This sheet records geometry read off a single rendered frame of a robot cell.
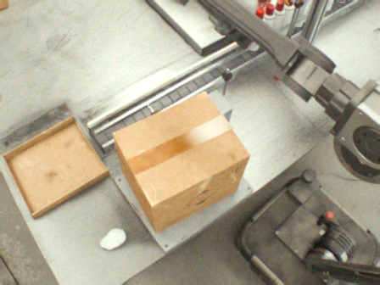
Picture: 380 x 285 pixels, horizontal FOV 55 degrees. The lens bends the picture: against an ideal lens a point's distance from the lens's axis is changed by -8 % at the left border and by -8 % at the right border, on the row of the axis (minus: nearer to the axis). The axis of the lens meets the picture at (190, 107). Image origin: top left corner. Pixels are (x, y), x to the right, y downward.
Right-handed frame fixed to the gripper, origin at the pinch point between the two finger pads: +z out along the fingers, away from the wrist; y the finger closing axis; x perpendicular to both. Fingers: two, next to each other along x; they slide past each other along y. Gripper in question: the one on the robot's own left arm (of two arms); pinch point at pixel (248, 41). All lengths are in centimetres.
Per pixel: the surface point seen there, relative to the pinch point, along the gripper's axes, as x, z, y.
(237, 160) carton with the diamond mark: 24, -44, -41
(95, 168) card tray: 65, -38, -8
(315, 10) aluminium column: -25.8, -7.0, -14.2
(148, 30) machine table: 25.6, -4.5, 35.9
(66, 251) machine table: 83, -52, -27
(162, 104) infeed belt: 36.8, -21.2, -2.1
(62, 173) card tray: 73, -44, -3
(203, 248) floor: 92, 45, -43
